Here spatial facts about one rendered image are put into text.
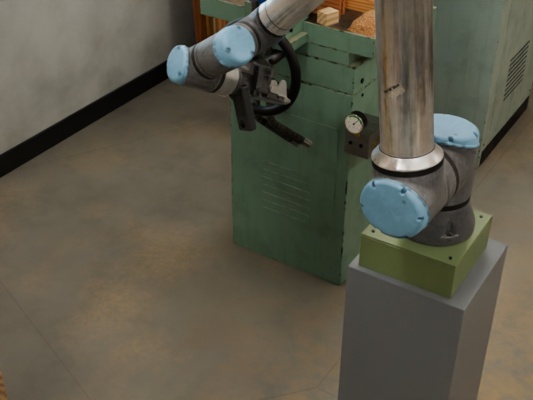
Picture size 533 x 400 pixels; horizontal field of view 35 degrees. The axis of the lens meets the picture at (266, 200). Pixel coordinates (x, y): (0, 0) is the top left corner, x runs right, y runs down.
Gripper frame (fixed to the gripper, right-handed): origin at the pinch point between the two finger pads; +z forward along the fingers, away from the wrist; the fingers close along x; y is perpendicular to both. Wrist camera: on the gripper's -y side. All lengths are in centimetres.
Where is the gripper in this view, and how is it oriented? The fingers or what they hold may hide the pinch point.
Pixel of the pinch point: (285, 103)
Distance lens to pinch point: 225.0
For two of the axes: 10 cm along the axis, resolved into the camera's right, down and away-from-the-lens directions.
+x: -6.6, -1.0, 7.4
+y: 1.6, -9.9, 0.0
